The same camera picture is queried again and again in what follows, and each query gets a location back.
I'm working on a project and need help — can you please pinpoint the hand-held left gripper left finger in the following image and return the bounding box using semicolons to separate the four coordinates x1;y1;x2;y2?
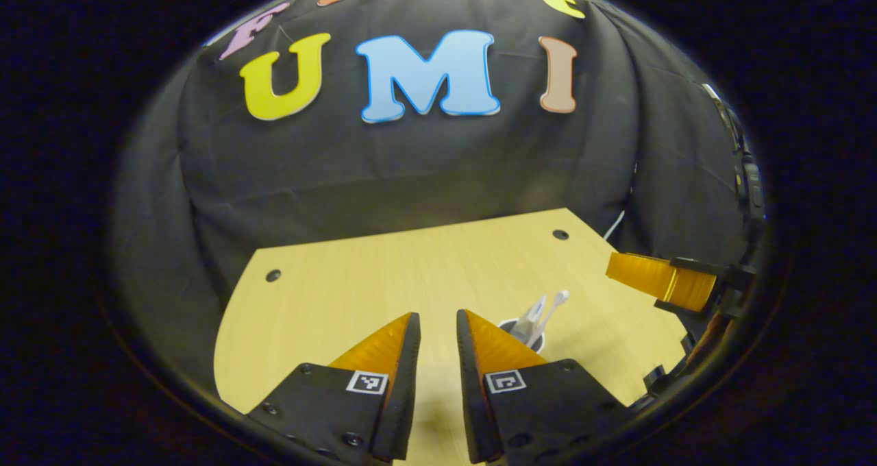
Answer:
245;311;422;464

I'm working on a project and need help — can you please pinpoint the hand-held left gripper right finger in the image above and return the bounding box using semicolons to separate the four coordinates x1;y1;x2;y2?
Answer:
456;309;628;465

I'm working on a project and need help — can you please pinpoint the translucent white cup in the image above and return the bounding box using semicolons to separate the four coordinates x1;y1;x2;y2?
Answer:
497;318;546;354

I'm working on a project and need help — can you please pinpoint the white toothpaste tube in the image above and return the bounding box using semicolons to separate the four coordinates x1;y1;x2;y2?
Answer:
510;295;549;347

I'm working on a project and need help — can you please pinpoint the white toothbrush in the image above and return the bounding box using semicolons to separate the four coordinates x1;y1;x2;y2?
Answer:
534;289;570;347

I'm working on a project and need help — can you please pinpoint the light wooden desktop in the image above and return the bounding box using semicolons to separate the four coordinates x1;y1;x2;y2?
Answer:
214;208;689;466

